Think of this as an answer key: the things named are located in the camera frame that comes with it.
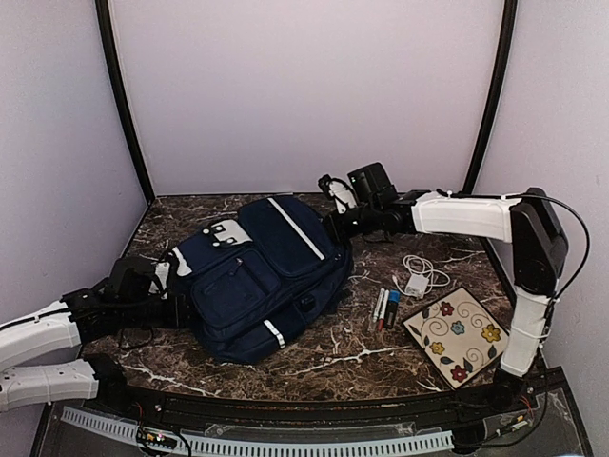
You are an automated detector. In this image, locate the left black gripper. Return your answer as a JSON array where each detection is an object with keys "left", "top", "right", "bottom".
[{"left": 119, "top": 294, "right": 205, "bottom": 330}]

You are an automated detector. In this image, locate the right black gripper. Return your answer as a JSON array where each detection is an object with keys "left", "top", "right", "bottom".
[{"left": 318, "top": 202, "right": 380, "bottom": 246}]

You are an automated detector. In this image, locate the navy blue student backpack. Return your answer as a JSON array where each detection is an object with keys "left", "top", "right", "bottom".
[{"left": 169, "top": 195, "right": 353, "bottom": 365}]

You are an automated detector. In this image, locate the black marker blue cap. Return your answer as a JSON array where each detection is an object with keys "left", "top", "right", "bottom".
[{"left": 383, "top": 290, "right": 401, "bottom": 328}]

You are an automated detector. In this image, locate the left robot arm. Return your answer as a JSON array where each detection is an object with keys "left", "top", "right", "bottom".
[{"left": 1, "top": 255, "right": 192, "bottom": 415}]

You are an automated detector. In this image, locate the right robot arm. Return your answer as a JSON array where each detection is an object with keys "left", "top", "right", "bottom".
[{"left": 318, "top": 163, "right": 568, "bottom": 413}]

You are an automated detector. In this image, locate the white USB charger block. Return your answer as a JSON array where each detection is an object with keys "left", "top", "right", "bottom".
[{"left": 404, "top": 274, "right": 429, "bottom": 299}]

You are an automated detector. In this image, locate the small circuit board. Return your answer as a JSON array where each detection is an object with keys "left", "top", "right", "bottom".
[{"left": 135, "top": 427, "right": 178, "bottom": 451}]

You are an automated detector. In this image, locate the floral square plate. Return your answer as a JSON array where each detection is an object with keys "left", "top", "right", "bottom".
[{"left": 403, "top": 288, "right": 508, "bottom": 389}]

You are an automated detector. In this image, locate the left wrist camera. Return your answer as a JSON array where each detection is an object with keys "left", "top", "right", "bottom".
[{"left": 149, "top": 251, "right": 181, "bottom": 300}]

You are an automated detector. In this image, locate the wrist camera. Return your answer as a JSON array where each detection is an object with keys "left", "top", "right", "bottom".
[
  {"left": 149, "top": 251, "right": 181, "bottom": 300},
  {"left": 318, "top": 174, "right": 357, "bottom": 214}
]

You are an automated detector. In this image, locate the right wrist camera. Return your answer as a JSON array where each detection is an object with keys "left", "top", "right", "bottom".
[{"left": 318, "top": 174, "right": 357, "bottom": 214}]

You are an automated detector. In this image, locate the white charger cable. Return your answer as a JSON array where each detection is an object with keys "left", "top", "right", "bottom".
[{"left": 392, "top": 254, "right": 451, "bottom": 292}]

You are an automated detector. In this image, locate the grey slotted cable duct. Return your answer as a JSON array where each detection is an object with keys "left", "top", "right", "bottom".
[{"left": 61, "top": 407, "right": 454, "bottom": 456}]

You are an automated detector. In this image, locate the black front rail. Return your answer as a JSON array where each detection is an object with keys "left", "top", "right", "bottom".
[{"left": 56, "top": 368, "right": 567, "bottom": 432}]

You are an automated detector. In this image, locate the right black frame post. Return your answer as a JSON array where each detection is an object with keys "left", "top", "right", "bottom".
[{"left": 462, "top": 0, "right": 518, "bottom": 194}]

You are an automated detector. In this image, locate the black frame post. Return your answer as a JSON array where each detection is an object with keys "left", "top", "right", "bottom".
[
  {"left": 94, "top": 0, "right": 156, "bottom": 206},
  {"left": 462, "top": 0, "right": 518, "bottom": 194}
]

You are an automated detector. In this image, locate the left black frame post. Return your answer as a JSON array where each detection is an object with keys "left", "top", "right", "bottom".
[{"left": 94, "top": 0, "right": 156, "bottom": 206}]

